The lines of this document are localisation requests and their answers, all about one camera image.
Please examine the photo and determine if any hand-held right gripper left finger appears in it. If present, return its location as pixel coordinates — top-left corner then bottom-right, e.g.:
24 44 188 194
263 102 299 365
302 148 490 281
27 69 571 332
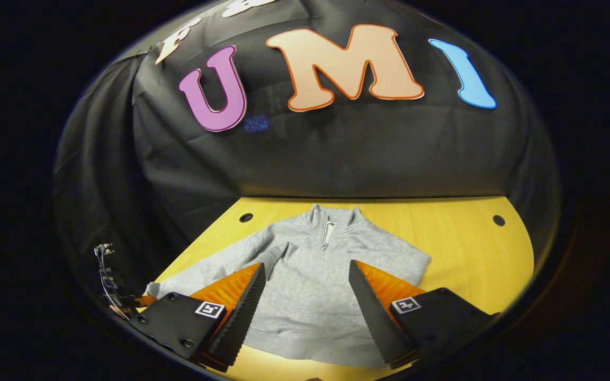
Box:
128 262 267 373

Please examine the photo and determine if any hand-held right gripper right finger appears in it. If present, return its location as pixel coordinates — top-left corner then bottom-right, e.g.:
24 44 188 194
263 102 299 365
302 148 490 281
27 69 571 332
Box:
348 259 501 369

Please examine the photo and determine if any grey zip-neck sweatshirt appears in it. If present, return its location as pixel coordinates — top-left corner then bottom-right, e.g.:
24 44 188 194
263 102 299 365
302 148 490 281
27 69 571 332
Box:
145 204 433 369

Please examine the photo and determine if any black backdrop cloth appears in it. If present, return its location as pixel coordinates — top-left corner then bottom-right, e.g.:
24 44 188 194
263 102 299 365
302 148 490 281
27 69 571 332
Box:
53 0 562 318

